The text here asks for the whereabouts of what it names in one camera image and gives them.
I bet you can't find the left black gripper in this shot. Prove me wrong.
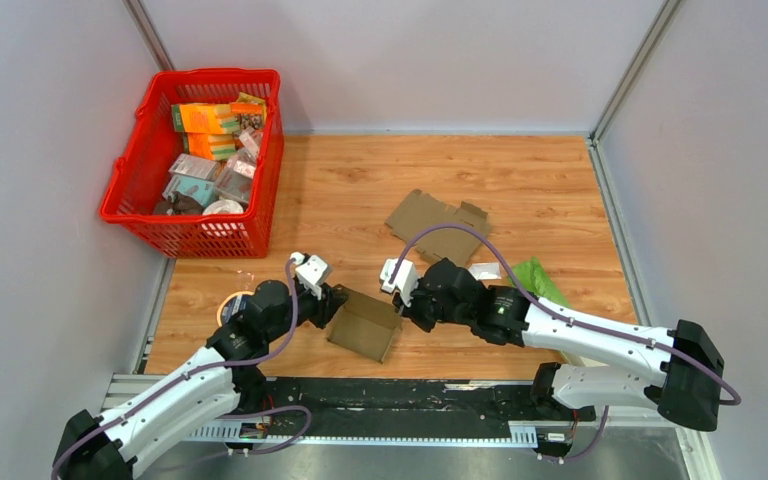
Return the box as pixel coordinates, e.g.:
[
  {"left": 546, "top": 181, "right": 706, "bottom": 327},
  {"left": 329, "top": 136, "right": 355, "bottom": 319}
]
[{"left": 265, "top": 282, "right": 349, "bottom": 343}]

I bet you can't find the cardboard box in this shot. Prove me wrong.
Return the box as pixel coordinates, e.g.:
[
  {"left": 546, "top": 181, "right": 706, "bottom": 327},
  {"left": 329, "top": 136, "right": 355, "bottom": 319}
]
[
  {"left": 327, "top": 288, "right": 403, "bottom": 364},
  {"left": 384, "top": 189, "right": 493, "bottom": 268}
]

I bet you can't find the small white plastic packet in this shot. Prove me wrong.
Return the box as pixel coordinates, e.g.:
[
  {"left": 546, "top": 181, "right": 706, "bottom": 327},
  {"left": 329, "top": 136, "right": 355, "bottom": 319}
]
[{"left": 468, "top": 262, "right": 502, "bottom": 281}]

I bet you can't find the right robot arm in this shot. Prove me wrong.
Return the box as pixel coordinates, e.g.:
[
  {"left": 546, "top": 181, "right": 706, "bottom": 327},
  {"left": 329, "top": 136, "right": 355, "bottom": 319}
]
[{"left": 380, "top": 259, "right": 725, "bottom": 432}]

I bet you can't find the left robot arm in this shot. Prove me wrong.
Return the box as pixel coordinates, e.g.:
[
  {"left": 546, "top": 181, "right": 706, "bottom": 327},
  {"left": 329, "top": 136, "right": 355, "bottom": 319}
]
[{"left": 51, "top": 278, "right": 349, "bottom": 479}]

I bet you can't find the teal box in basket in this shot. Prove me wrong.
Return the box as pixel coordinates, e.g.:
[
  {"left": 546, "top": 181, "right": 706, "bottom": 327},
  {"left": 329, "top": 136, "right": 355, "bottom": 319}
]
[{"left": 162, "top": 174, "right": 219, "bottom": 207}]

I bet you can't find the orange green box lower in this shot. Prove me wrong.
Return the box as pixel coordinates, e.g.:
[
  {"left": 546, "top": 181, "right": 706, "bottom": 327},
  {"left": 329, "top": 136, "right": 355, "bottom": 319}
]
[{"left": 182, "top": 132, "right": 238, "bottom": 161}]

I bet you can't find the orange green box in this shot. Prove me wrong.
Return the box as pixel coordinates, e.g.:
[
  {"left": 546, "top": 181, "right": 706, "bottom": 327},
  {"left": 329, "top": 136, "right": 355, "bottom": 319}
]
[
  {"left": 182, "top": 132, "right": 238, "bottom": 161},
  {"left": 171, "top": 103, "right": 241, "bottom": 135}
]

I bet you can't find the orange green box upper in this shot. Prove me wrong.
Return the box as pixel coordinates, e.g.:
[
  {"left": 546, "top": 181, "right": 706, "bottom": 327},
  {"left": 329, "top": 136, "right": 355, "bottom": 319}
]
[{"left": 171, "top": 103, "right": 241, "bottom": 135}]

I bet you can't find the green napa cabbage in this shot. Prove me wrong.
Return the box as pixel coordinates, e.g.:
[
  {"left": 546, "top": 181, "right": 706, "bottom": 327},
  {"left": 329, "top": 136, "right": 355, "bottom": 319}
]
[{"left": 512, "top": 256, "right": 570, "bottom": 307}]

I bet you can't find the white tape roll in basket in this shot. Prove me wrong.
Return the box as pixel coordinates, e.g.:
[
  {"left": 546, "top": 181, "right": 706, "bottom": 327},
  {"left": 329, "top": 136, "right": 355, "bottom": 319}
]
[{"left": 203, "top": 199, "right": 245, "bottom": 215}]

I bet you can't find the clear packet in basket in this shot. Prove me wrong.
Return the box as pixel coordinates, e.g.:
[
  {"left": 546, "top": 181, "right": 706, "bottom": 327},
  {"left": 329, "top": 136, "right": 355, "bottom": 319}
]
[{"left": 215, "top": 150, "right": 257, "bottom": 205}]

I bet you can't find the grey packet in basket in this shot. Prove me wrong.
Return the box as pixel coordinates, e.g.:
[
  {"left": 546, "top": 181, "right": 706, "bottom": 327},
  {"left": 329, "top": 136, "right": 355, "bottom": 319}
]
[{"left": 168, "top": 153, "right": 222, "bottom": 181}]

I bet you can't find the colourful snack packet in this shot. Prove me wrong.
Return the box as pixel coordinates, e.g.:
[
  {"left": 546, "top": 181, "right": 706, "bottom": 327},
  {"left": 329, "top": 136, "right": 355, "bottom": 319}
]
[{"left": 229, "top": 92, "right": 268, "bottom": 131}]

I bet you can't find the red plastic shopping basket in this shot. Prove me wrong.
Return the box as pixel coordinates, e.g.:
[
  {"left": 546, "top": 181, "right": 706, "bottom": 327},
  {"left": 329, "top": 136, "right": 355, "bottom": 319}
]
[{"left": 99, "top": 68, "right": 284, "bottom": 259}]

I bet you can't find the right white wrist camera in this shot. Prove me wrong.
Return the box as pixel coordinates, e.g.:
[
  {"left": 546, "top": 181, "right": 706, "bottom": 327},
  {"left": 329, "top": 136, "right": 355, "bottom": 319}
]
[{"left": 379, "top": 258, "right": 419, "bottom": 307}]

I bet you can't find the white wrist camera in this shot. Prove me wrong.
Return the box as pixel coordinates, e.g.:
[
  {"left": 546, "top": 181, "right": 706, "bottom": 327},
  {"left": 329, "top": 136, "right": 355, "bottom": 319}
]
[
  {"left": 379, "top": 258, "right": 419, "bottom": 307},
  {"left": 290, "top": 251, "right": 331, "bottom": 300}
]

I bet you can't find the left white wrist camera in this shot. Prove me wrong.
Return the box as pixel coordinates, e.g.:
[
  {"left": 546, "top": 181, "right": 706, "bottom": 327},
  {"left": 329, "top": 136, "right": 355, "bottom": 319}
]
[{"left": 290, "top": 251, "right": 331, "bottom": 300}]

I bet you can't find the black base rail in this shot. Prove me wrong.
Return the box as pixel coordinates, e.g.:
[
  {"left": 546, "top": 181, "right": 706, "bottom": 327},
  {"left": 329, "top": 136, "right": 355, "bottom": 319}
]
[{"left": 265, "top": 377, "right": 598, "bottom": 449}]

